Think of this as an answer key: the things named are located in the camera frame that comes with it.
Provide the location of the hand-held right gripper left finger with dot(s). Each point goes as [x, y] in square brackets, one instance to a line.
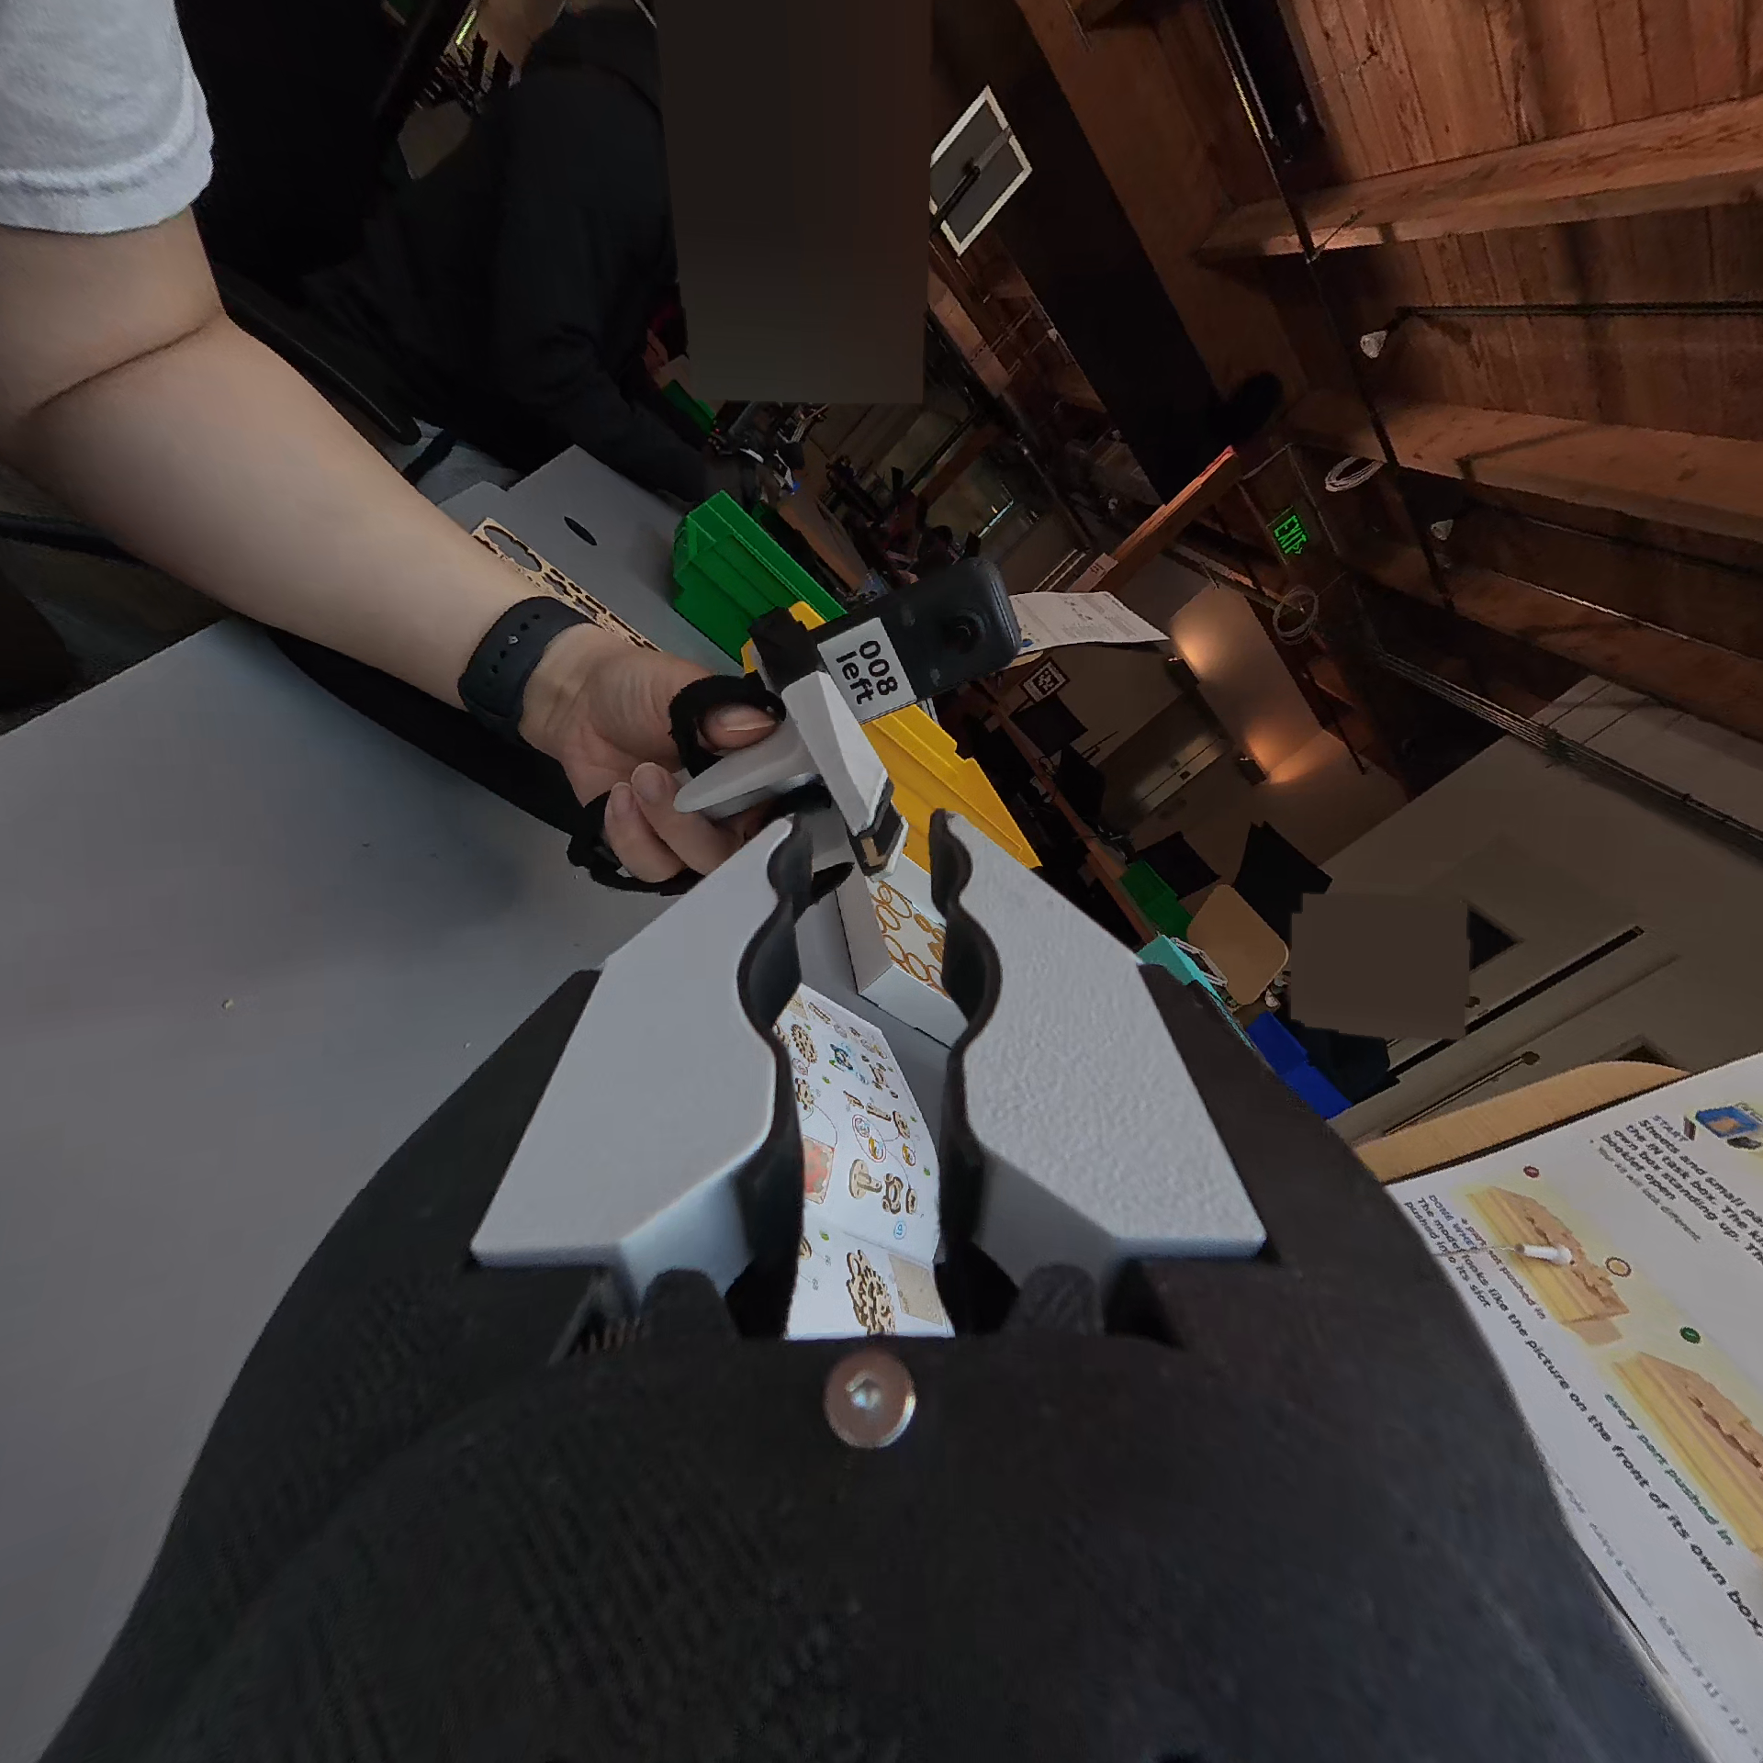
[634, 1101]

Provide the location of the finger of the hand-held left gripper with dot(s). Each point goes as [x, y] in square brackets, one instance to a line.
[841, 751]

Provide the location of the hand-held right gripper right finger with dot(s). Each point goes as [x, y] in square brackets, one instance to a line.
[1088, 1101]

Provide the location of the person's left forearm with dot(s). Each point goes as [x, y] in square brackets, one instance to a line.
[276, 510]

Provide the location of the plywood parts sheet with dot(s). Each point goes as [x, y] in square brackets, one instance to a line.
[553, 585]

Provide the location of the person's left hand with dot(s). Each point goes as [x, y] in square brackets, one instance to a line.
[606, 715]

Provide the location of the black and white marker tag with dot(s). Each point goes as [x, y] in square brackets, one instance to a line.
[1043, 678]

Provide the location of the yellow plastic bin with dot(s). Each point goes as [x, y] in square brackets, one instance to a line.
[952, 779]

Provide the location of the hanging white paper sheet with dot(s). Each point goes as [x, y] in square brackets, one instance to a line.
[1088, 618]

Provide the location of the teal plastic bin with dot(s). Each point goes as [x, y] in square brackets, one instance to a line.
[1179, 964]

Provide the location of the pile of wooden rings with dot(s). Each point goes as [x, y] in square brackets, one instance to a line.
[910, 929]

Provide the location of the blue plastic bin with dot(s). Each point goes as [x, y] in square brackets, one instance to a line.
[1296, 1067]

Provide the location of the small green plastic bin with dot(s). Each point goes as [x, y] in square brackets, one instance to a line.
[1155, 897]

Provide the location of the tan chair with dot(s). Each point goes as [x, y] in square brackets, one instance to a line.
[1240, 937]

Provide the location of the folded assembly instruction sheet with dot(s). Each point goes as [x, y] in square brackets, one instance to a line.
[861, 1142]

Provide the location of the white cardboard box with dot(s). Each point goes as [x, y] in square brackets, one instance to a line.
[889, 984]

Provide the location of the black smartwatch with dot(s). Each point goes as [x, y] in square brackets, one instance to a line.
[513, 658]

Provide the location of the grey panel with hole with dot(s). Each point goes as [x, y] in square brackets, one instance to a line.
[606, 502]

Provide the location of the green exit sign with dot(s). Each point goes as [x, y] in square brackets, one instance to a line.
[1288, 532]

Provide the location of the white framed ceiling light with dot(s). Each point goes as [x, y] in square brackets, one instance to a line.
[981, 172]

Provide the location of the printed instruction page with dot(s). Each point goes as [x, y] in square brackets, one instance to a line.
[1626, 1377]

